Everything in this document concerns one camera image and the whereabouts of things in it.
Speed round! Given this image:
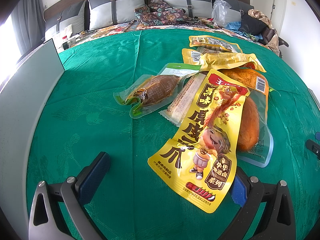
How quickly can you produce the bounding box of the orange sausage snack pack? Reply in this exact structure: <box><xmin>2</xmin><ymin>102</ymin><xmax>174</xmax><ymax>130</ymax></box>
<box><xmin>221</xmin><ymin>68</ymin><xmax>274</xmax><ymax>168</ymax></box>

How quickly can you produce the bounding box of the yellow chicken feet bag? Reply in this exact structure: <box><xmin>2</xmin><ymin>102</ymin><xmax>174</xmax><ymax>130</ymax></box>
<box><xmin>148</xmin><ymin>69</ymin><xmax>250</xmax><ymax>213</ymax></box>

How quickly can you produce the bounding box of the clear biscuit bar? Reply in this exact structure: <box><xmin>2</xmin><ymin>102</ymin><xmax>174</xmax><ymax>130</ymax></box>
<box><xmin>159</xmin><ymin>73</ymin><xmax>206</xmax><ymax>127</ymax></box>

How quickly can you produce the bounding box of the gold snack bag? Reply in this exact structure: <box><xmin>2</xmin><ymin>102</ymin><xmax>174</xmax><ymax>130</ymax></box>
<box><xmin>182</xmin><ymin>48</ymin><xmax>266</xmax><ymax>73</ymax></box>

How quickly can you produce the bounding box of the green drumstick vacuum pack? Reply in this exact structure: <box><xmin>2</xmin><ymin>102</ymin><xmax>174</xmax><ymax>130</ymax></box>
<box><xmin>113</xmin><ymin>63</ymin><xmax>201</xmax><ymax>119</ymax></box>

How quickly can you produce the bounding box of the peanut bag yellow border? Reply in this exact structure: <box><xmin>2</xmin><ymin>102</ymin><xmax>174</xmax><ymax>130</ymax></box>
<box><xmin>189</xmin><ymin>35</ymin><xmax>243</xmax><ymax>53</ymax></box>

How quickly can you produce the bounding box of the green satin bedspread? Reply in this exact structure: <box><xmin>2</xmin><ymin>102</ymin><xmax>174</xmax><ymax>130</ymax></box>
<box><xmin>27</xmin><ymin>29</ymin><xmax>319</xmax><ymax>239</ymax></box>

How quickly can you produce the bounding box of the brown chair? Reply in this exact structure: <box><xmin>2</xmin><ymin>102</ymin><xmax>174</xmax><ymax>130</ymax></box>
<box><xmin>259</xmin><ymin>27</ymin><xmax>289</xmax><ymax>58</ymax></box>

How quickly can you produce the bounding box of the black bag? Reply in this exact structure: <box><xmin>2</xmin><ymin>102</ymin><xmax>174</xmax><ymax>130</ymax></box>
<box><xmin>239</xmin><ymin>14</ymin><xmax>267</xmax><ymax>35</ymax></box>

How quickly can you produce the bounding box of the white storage box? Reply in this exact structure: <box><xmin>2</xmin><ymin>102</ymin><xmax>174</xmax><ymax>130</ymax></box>
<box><xmin>1</xmin><ymin>40</ymin><xmax>65</xmax><ymax>239</ymax></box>

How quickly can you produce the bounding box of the grey pillow far right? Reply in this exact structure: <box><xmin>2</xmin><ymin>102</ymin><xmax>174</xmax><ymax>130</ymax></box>
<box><xmin>215</xmin><ymin>0</ymin><xmax>254</xmax><ymax>23</ymax></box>

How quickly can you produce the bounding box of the clear plastic bag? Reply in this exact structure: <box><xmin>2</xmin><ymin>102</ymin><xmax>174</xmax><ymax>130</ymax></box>
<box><xmin>212</xmin><ymin>0</ymin><xmax>231</xmax><ymax>27</ymax></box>

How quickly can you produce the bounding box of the grey pillow far left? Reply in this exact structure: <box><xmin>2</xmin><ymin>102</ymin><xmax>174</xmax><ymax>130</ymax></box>
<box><xmin>45</xmin><ymin>0</ymin><xmax>86</xmax><ymax>40</ymax></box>

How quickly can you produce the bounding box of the grey curtain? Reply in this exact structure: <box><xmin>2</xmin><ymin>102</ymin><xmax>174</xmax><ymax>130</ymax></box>
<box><xmin>11</xmin><ymin>0</ymin><xmax>45</xmax><ymax>55</ymax></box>

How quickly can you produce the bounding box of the patterned dark cloth bundle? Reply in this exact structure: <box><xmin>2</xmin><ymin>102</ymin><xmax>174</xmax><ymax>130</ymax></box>
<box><xmin>134</xmin><ymin>0</ymin><xmax>189</xmax><ymax>26</ymax></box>

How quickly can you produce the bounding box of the floral bed sheet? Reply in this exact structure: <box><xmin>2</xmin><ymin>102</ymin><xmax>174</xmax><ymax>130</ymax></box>
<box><xmin>57</xmin><ymin>17</ymin><xmax>266</xmax><ymax>53</ymax></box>

